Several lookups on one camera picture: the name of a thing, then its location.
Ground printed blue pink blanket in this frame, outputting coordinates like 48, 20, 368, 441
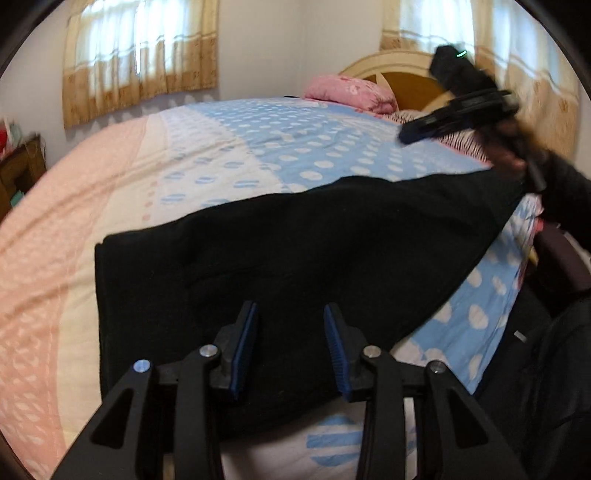
0, 97, 546, 480

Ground cream wooden headboard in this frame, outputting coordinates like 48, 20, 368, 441
339, 51, 458, 114

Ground beige patterned curtain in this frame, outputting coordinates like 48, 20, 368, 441
379, 0, 580, 160
62, 0, 220, 129

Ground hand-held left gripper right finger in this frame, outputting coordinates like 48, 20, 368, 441
323, 303, 532, 480

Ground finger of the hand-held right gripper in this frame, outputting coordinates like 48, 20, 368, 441
398, 107, 468, 145

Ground person's right forearm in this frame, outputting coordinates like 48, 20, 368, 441
522, 150, 591, 234

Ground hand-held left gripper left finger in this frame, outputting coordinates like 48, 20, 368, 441
51, 301, 259, 480

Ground striped pillow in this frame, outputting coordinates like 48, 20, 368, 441
383, 111, 492, 167

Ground pink pillow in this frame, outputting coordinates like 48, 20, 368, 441
304, 75, 399, 114

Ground person's right hand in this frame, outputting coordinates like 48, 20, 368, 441
480, 121, 528, 180

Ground wooden cabinet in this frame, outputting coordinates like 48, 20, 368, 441
0, 134, 47, 222

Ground dark chair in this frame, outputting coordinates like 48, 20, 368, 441
531, 228, 591, 319

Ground black pants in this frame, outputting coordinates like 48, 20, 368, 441
95, 168, 527, 439

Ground red gift bags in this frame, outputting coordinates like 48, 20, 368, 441
0, 119, 19, 154

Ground dark cloth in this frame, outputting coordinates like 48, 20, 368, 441
475, 277, 591, 480

